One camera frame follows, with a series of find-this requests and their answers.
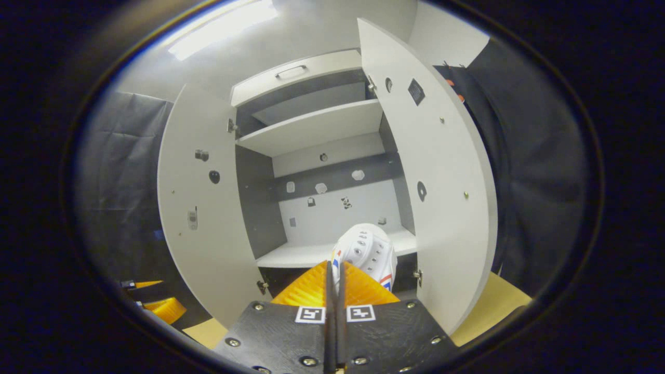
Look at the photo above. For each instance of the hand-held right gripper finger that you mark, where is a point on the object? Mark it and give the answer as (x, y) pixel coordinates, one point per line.
(330, 337)
(342, 337)

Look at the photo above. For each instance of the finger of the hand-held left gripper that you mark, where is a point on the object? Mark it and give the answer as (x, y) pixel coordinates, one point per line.
(145, 284)
(166, 310)

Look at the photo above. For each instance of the white shoe cabinet door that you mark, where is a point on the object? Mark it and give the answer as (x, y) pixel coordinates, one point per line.
(208, 259)
(441, 156)

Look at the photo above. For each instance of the white shoe red blue stripes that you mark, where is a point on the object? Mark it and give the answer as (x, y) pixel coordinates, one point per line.
(366, 252)

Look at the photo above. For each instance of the white shoe cabinet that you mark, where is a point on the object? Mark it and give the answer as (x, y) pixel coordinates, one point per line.
(311, 127)

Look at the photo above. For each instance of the black backdrop cloth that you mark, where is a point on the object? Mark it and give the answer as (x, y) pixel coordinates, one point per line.
(540, 182)
(119, 182)

